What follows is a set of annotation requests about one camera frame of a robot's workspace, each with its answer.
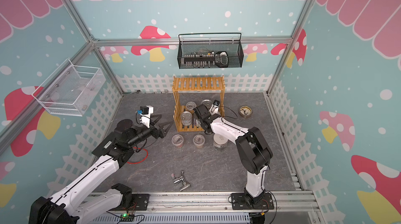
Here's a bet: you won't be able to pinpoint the chrome faucet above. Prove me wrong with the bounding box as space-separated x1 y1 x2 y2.
171 170 191 191

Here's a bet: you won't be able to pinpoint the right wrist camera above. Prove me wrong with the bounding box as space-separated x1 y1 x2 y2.
209 100 220 115

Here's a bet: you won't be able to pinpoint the white wire wall basket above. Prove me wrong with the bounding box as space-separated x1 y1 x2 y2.
31 59 106 116

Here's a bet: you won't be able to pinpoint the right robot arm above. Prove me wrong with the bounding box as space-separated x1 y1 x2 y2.
194 105 273 203

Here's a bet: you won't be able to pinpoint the black wire wall basket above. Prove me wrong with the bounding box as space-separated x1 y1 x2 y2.
177 33 244 69

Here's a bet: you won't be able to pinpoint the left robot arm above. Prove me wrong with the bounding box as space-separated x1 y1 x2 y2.
29 114 174 224

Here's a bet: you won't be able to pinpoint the round tin on floor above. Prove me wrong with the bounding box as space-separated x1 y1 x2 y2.
239 106 253 118

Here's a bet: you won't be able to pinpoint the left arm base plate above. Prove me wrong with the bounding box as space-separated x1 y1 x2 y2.
111 194 150 211

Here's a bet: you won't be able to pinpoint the clear tub red contents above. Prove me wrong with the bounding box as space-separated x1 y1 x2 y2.
171 134 184 148

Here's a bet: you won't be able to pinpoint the wooden two-tier shelf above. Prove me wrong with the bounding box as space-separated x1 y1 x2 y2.
172 76 226 132

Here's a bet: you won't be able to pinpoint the green circuit board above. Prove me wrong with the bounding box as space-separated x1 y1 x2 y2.
120 214 135 222

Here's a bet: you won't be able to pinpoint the red cable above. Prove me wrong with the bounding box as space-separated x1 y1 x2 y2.
125 148 149 165

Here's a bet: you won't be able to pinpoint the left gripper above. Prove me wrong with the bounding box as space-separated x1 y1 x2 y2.
127 114 173 147

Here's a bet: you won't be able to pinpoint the rear tin can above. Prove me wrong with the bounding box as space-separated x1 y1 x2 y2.
201 99 213 110

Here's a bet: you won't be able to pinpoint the black items in basket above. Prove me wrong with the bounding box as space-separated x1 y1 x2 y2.
178 51 229 68

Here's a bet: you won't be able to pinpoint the green label tin can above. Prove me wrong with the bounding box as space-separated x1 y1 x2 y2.
180 111 193 127

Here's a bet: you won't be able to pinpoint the black flat box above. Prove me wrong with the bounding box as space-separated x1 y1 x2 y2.
92 132 120 158

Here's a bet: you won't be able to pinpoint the large white-lid seed jar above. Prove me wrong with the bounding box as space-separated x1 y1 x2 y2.
213 134 228 151

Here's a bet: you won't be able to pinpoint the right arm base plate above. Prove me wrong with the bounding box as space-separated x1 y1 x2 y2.
228 193 275 210

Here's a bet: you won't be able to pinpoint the clear tub orange contents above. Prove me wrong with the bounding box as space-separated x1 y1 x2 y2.
193 134 205 148

